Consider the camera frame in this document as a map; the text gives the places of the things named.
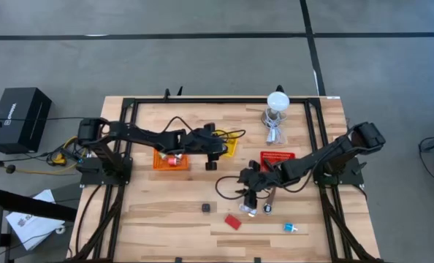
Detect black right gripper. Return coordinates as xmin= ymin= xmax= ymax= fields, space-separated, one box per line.
xmin=237 ymin=159 xmax=277 ymax=210

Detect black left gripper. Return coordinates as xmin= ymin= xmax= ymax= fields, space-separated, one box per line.
xmin=182 ymin=123 xmax=229 ymax=172

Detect yellow plastic basket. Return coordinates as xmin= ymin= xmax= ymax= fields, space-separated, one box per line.
xmin=213 ymin=129 xmax=239 ymax=159

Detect red plastic basket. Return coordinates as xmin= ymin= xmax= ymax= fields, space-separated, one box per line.
xmin=259 ymin=150 xmax=297 ymax=173

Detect red flat box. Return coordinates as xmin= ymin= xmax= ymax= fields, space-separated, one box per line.
xmin=224 ymin=214 xmax=243 ymax=232

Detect orange plastic basket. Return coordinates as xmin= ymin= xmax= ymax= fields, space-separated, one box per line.
xmin=152 ymin=148 xmax=191 ymax=172

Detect white light bulb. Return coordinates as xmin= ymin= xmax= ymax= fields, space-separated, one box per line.
xmin=261 ymin=91 xmax=291 ymax=127

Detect black cardboard box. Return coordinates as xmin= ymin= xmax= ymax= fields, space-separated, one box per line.
xmin=0 ymin=86 xmax=53 ymax=155

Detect white paper sheets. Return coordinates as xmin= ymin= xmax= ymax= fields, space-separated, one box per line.
xmin=5 ymin=188 xmax=66 ymax=252

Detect brown strap watch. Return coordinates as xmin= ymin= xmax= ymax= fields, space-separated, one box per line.
xmin=262 ymin=186 xmax=278 ymax=216

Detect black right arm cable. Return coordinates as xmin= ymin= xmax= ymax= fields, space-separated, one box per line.
xmin=215 ymin=175 xmax=251 ymax=201

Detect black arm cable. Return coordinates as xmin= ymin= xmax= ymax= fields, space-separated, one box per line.
xmin=215 ymin=175 xmax=251 ymax=201
xmin=164 ymin=115 xmax=247 ymax=142

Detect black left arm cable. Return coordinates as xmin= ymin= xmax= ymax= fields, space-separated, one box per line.
xmin=164 ymin=115 xmax=247 ymax=142

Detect white coiled cable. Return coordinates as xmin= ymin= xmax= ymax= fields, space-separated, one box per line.
xmin=264 ymin=111 xmax=289 ymax=145

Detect yellow cable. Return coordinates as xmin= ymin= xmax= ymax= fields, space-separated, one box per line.
xmin=14 ymin=135 xmax=88 ymax=176

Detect black floor cable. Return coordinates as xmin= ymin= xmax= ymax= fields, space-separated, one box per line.
xmin=417 ymin=137 xmax=434 ymax=188

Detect black desk frame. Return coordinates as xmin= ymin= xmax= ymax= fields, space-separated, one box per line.
xmin=0 ymin=107 xmax=77 ymax=263

